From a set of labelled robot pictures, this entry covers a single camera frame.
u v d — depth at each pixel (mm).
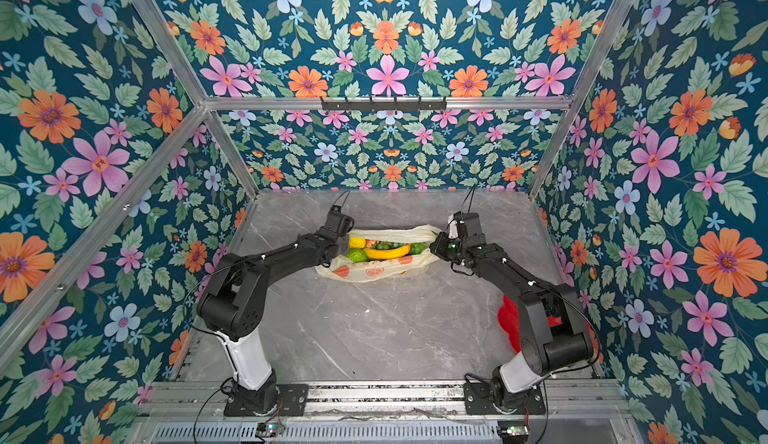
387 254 943
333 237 763
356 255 954
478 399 734
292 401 735
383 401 749
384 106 935
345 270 890
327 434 764
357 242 994
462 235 719
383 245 971
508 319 860
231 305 493
